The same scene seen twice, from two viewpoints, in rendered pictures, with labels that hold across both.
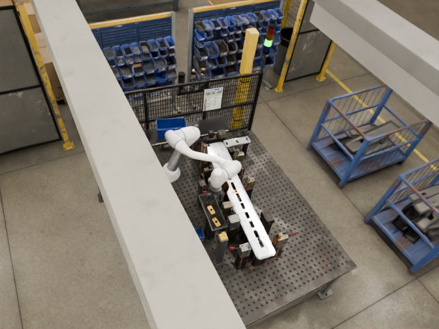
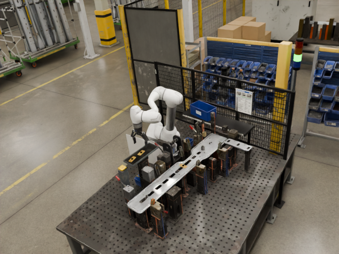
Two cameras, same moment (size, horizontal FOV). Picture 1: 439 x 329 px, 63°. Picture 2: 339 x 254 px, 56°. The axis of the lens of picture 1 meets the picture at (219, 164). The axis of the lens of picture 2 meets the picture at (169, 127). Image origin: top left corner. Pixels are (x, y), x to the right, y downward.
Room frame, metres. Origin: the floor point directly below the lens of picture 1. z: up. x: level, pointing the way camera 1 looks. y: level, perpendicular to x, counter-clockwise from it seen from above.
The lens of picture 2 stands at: (1.11, -2.54, 3.02)
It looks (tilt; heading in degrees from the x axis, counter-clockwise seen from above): 32 degrees down; 70
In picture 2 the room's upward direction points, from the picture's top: 6 degrees counter-clockwise
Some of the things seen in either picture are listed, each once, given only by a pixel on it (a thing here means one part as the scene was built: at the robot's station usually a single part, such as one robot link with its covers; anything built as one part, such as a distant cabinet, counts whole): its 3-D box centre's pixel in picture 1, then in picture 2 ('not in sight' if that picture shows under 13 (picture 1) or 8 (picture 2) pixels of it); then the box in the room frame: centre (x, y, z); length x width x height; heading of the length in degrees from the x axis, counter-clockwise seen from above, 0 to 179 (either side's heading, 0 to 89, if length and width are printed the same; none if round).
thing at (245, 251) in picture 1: (242, 256); (131, 202); (1.45, -0.31, 0.88); 0.11 x 0.10 x 0.36; 117
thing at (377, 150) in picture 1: (367, 134); not in sight; (3.75, -1.96, 0.47); 1.20 x 0.80 x 0.95; 122
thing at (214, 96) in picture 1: (212, 98); (243, 101); (3.00, 0.18, 1.30); 0.23 x 0.02 x 0.31; 117
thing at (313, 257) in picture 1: (219, 193); (194, 176); (2.24, -0.05, 0.68); 2.56 x 1.61 x 0.04; 34
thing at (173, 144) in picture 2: (211, 191); (174, 158); (2.05, 0.03, 0.94); 0.18 x 0.13 x 0.49; 27
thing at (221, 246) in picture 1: (220, 249); (126, 186); (1.46, -0.12, 0.92); 0.08 x 0.08 x 0.44; 27
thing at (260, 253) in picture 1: (237, 193); (182, 167); (2.03, -0.21, 1.00); 1.38 x 0.22 x 0.02; 27
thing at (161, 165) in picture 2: (225, 215); (162, 177); (1.83, -0.13, 0.89); 0.13 x 0.11 x 0.38; 117
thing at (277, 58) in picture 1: (288, 53); not in sight; (5.69, -0.91, 0.36); 0.50 x 0.50 x 0.73
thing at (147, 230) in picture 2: (260, 256); (141, 215); (1.49, -0.48, 0.84); 0.18 x 0.06 x 0.29; 117
